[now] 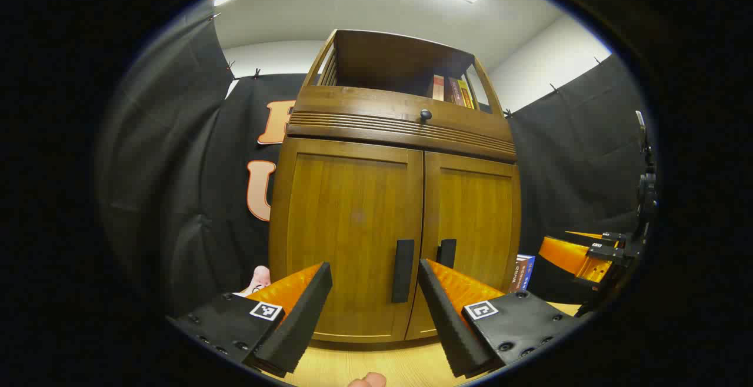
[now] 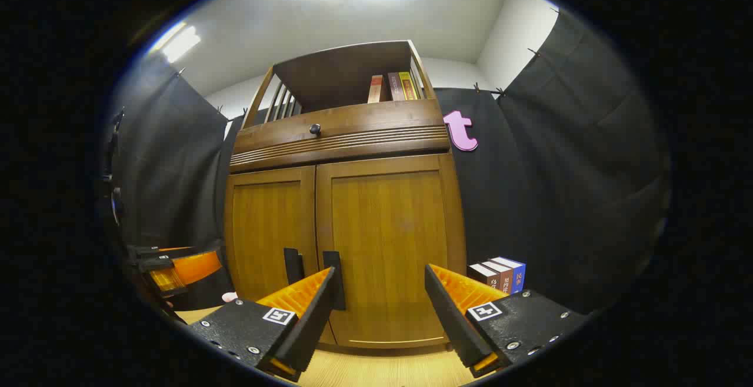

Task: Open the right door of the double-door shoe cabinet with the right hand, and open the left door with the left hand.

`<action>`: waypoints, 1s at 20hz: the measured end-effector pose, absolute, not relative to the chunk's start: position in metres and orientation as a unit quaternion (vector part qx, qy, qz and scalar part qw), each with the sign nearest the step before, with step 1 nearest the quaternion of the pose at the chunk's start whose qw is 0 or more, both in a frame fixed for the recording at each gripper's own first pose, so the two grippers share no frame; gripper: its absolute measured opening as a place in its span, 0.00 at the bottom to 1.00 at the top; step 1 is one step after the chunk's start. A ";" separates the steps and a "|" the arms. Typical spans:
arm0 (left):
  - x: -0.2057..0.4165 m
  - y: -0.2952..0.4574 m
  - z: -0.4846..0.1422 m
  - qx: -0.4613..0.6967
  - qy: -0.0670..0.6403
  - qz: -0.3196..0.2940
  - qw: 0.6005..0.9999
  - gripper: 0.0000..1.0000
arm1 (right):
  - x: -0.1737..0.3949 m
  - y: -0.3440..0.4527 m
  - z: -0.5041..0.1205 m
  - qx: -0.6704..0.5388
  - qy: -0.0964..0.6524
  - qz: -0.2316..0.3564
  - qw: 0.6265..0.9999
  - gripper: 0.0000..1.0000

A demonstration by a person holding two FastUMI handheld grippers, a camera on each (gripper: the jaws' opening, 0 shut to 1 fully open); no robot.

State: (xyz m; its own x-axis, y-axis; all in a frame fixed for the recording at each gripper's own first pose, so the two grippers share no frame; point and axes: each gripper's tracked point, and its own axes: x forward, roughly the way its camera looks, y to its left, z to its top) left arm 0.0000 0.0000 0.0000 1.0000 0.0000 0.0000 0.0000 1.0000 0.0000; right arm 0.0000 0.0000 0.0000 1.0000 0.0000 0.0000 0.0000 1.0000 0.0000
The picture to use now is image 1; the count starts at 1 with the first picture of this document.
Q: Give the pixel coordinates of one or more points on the black backdrop cloth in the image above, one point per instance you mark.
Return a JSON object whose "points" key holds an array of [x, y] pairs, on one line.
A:
{"points": [[176, 169]]}

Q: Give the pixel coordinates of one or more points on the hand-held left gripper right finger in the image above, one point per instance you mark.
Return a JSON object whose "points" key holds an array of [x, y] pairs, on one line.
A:
{"points": [[450, 328]]}

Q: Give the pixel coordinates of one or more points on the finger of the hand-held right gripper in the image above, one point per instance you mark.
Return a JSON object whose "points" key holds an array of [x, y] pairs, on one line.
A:
{"points": [[573, 257], [588, 236]]}

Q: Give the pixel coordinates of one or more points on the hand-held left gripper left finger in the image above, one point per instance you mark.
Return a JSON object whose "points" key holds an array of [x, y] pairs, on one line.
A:
{"points": [[300, 322]]}

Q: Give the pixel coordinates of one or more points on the reddish brown book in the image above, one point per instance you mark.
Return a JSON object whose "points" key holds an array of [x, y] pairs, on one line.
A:
{"points": [[517, 275]]}

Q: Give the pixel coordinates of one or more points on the blue book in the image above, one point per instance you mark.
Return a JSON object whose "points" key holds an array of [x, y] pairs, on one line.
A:
{"points": [[530, 269]]}

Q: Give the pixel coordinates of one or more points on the wooden double-door shoe cabinet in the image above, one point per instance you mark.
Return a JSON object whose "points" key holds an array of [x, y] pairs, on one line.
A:
{"points": [[376, 110]]}

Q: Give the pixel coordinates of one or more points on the small white pink toy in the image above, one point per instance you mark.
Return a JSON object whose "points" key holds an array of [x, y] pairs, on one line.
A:
{"points": [[259, 278]]}

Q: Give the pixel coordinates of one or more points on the black round drawer knob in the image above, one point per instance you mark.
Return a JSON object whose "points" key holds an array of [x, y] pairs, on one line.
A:
{"points": [[425, 114]]}

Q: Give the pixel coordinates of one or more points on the yellow book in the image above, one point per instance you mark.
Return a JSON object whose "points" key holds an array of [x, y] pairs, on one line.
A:
{"points": [[466, 94]]}

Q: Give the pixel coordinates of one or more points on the wooden shoe cabinet door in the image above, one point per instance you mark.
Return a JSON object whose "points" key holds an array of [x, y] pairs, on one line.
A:
{"points": [[476, 210], [347, 210]]}

